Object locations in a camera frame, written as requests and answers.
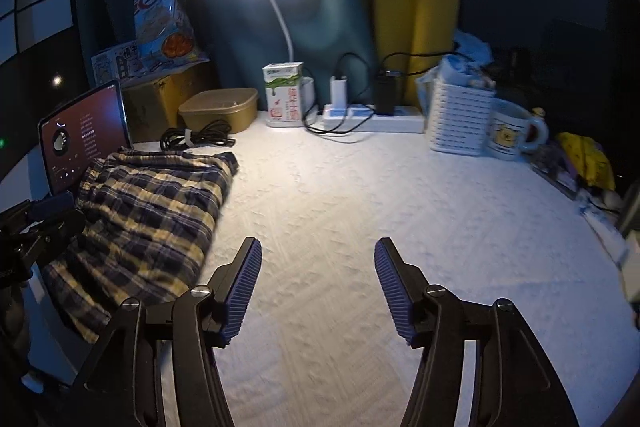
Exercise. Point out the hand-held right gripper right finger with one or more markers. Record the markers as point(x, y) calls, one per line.
point(395, 292)

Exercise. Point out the dark window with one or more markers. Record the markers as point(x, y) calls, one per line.
point(35, 7)

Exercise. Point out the white slatted basket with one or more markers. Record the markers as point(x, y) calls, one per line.
point(460, 122)

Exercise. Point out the white green milk carton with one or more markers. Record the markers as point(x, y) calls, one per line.
point(282, 97)

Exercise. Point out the white power strip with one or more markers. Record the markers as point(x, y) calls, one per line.
point(400, 123)

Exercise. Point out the crumpled plastic bag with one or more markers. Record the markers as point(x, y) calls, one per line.
point(460, 62)

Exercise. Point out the white printed mug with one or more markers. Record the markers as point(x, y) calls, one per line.
point(510, 137)

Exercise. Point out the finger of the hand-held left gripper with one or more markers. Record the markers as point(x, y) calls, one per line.
point(52, 205)
point(62, 224)

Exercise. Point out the white textured table cover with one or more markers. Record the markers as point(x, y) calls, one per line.
point(350, 207)

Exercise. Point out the printed paper box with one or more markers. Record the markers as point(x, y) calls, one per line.
point(120, 64)

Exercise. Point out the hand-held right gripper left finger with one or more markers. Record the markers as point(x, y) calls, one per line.
point(242, 287)

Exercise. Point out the printed snack bag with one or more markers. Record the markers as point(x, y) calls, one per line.
point(165, 17)

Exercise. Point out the tablet with red screen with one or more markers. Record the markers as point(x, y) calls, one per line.
point(85, 137)

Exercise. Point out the plaid flannel shirt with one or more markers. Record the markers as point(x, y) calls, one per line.
point(150, 217)

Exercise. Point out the white charger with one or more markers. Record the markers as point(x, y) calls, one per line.
point(338, 92)

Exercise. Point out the black power adapter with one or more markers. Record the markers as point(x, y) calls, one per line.
point(385, 92)

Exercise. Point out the yellow packet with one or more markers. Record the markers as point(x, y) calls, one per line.
point(585, 157)

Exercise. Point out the brown lidded food container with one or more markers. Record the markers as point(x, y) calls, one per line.
point(220, 112)

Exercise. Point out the brown cardboard box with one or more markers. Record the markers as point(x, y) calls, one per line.
point(160, 102)

